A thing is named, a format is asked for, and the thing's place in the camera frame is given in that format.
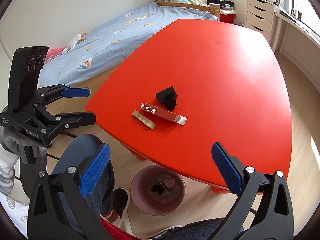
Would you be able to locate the person's left forearm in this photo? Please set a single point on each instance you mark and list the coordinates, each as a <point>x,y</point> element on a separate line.
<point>8,170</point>

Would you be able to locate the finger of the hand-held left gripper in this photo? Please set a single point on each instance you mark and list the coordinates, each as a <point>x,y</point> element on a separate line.
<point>80,119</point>
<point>76,92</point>

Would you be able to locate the bed with blue sheet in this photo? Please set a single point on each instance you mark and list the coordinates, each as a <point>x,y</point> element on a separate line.
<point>125,30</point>

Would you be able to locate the white sock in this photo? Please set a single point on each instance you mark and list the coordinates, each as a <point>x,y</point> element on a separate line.
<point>172,181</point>

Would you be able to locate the wooden bed frame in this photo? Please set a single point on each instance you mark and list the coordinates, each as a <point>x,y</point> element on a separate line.
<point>190,6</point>

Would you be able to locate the small black cloth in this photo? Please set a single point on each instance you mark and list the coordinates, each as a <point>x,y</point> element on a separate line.
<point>170,103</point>

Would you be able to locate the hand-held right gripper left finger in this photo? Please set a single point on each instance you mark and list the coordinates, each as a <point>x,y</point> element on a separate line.
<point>96,170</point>

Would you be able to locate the black bag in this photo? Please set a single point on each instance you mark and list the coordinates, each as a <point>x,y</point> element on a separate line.
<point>220,3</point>

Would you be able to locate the white drawer unit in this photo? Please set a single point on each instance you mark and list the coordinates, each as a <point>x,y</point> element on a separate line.
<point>257,15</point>

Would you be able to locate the red cooler box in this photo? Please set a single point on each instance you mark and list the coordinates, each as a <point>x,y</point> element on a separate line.
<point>227,17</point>

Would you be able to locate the red table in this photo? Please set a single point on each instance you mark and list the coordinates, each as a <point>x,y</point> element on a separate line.
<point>212,80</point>

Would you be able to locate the person's left shoe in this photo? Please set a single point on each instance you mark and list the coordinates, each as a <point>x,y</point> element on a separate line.
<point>121,202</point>

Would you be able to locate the pink trash bin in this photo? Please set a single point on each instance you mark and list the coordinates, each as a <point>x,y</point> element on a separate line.
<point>150,205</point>

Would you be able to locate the person's left hand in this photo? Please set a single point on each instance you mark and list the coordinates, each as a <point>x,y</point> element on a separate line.
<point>10,137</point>

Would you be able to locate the pink plush toy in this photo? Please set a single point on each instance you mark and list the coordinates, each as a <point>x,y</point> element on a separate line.
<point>55,53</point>

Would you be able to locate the small black box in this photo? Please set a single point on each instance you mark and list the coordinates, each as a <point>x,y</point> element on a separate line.
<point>165,92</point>

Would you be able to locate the long red box white flap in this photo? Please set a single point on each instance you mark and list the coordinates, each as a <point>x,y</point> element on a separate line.
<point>160,112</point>

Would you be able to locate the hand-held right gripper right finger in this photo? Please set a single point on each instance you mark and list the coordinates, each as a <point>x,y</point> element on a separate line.
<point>227,167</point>

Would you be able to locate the black mesh cloth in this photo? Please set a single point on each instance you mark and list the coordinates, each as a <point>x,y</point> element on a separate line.
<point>156,189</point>

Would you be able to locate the white desk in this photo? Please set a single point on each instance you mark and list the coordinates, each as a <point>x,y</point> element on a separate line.
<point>300,30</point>

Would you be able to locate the black framed window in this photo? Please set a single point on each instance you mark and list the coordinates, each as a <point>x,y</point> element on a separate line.
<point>307,0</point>

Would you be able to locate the small dark picture frame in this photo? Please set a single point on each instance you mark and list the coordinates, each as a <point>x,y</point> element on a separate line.
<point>299,16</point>

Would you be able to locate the white duck plush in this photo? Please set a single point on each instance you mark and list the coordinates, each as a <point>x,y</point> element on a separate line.
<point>73,42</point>

